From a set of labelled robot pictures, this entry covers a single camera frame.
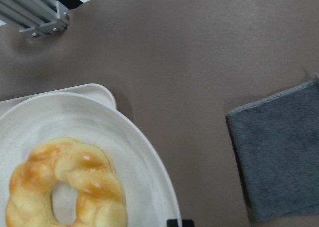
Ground yellow twisted donut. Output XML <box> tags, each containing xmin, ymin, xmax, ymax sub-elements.
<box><xmin>5</xmin><ymin>138</ymin><xmax>128</xmax><ymax>227</ymax></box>

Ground grey folded cloth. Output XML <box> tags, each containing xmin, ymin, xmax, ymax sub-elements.
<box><xmin>226</xmin><ymin>78</ymin><xmax>319</xmax><ymax>221</ymax></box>

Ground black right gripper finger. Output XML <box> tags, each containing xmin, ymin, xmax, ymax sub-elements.
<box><xmin>166</xmin><ymin>219</ymin><xmax>194</xmax><ymax>227</ymax></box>

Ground cream plastic tray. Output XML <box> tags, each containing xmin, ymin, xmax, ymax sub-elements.
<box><xmin>0</xmin><ymin>83</ymin><xmax>117</xmax><ymax>115</ymax></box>

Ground aluminium frame post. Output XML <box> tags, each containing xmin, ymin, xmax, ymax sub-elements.
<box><xmin>0</xmin><ymin>0</ymin><xmax>69</xmax><ymax>37</ymax></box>

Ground white round plate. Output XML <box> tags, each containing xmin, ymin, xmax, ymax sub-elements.
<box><xmin>0</xmin><ymin>93</ymin><xmax>181</xmax><ymax>227</ymax></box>

